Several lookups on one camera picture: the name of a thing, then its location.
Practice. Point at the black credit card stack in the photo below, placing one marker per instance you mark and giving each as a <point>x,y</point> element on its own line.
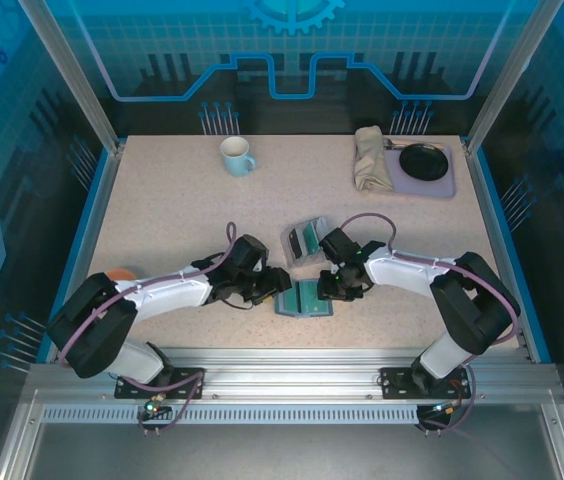
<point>295,241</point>

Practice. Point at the green credit card stack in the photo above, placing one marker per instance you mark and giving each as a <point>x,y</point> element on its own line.
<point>311,235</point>

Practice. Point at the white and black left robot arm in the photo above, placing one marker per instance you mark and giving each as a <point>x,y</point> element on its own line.
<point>177,296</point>

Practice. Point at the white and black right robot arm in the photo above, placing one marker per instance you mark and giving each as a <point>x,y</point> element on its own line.
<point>402,267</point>

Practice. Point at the lilac tray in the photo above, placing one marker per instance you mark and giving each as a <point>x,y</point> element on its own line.
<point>427,189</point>

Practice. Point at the beige folded cloth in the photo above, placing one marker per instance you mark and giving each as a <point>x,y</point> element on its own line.
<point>369,160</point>

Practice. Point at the orange bowl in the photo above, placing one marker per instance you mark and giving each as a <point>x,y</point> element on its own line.
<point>121,274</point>

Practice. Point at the light blue mug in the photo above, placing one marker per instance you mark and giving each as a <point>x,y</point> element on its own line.
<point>236,160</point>

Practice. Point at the black plate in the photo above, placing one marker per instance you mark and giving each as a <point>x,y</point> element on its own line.
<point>424,162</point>

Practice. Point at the metal fork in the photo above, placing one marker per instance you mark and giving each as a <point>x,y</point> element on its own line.
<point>392,145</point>

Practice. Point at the small circuit board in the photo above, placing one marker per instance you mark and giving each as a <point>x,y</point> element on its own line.
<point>154,409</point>
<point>439,410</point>

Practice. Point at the wooden utensil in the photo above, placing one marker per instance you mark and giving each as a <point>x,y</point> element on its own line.
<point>437,146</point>

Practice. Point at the aluminium frame rail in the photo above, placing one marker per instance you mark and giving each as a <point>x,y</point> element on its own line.
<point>287,370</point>

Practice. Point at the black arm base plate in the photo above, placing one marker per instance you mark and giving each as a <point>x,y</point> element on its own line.
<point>397,382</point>
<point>187,382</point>

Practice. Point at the aluminium table side rail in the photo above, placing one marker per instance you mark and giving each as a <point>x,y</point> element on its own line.
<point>494,240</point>
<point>89,240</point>

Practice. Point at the aluminium frame post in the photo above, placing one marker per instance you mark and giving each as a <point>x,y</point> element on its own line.
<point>78,80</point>
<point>506,80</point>

